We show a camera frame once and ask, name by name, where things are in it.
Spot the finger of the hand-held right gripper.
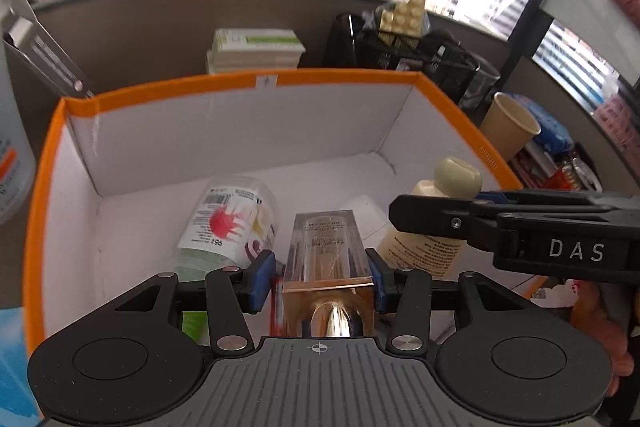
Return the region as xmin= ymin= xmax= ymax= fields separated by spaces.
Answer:
xmin=474 ymin=189 xmax=640 ymax=214
xmin=389 ymin=194 xmax=516 ymax=254

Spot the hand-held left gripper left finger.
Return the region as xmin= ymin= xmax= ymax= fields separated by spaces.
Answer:
xmin=115 ymin=249 xmax=277 ymax=356

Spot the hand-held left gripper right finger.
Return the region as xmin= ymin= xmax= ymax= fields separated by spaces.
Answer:
xmin=365 ymin=248 xmax=532 ymax=356

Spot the cream lotion bottle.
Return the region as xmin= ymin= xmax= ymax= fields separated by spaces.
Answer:
xmin=375 ymin=156 xmax=484 ymax=280

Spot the clear gold perfume bottle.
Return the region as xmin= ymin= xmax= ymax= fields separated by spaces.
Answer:
xmin=281 ymin=209 xmax=377 ymax=339

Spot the clear plastic jar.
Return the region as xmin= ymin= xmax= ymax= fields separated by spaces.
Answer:
xmin=174 ymin=176 xmax=279 ymax=282

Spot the green tube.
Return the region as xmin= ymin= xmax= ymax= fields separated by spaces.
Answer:
xmin=182 ymin=311 xmax=209 ymax=349

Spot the orange cardboard box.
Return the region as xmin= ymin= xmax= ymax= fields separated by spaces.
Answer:
xmin=22 ymin=70 xmax=548 ymax=348

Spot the person's right hand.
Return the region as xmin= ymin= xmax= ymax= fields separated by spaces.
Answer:
xmin=569 ymin=281 xmax=637 ymax=384

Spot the blue patterned packet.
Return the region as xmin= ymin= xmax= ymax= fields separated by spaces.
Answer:
xmin=520 ymin=99 xmax=574 ymax=154

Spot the beige paper cup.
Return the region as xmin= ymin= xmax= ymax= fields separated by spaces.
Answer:
xmin=479 ymin=92 xmax=542 ymax=163

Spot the black mesh organizer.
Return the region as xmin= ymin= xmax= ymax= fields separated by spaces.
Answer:
xmin=350 ymin=14 xmax=482 ymax=108

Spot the gold pill blister pack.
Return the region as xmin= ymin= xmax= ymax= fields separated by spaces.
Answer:
xmin=376 ymin=0 xmax=431 ymax=48

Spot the stack of white green boxes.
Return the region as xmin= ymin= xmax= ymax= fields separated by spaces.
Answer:
xmin=206 ymin=28 xmax=307 ymax=75

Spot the printed desk mat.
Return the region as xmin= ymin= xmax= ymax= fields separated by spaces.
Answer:
xmin=0 ymin=306 xmax=45 ymax=420

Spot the clear plastic cup green logo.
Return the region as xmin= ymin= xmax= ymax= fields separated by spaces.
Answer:
xmin=0 ymin=41 xmax=39 ymax=226

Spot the black and white carton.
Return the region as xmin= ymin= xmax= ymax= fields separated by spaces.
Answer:
xmin=0 ymin=0 xmax=97 ymax=100

